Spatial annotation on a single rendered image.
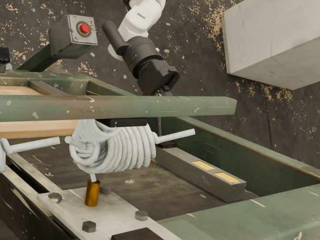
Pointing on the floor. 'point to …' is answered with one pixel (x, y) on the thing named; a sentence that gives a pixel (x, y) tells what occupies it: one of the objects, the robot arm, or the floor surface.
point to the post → (39, 61)
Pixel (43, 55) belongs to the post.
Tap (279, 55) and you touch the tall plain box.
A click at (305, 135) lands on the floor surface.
